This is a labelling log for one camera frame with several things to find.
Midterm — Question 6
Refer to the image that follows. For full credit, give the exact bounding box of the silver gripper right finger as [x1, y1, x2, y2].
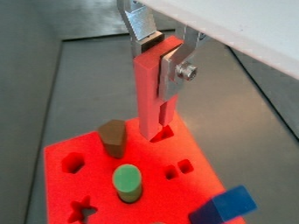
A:
[159, 24, 211, 101]

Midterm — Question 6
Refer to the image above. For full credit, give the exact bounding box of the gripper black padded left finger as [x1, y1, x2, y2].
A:
[116, 0, 164, 57]

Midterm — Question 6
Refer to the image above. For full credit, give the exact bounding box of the red double-square block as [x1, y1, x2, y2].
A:
[133, 36, 183, 140]

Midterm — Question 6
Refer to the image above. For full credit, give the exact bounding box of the red foam shape board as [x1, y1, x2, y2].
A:
[44, 115, 226, 224]

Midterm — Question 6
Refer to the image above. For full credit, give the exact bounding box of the brown pentagon block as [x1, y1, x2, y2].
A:
[97, 120, 127, 158]

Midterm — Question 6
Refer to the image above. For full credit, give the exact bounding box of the green cylinder peg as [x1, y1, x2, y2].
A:
[112, 164, 143, 203]

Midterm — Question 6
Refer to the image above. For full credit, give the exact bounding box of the blue rectangular block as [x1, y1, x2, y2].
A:
[188, 185, 258, 224]

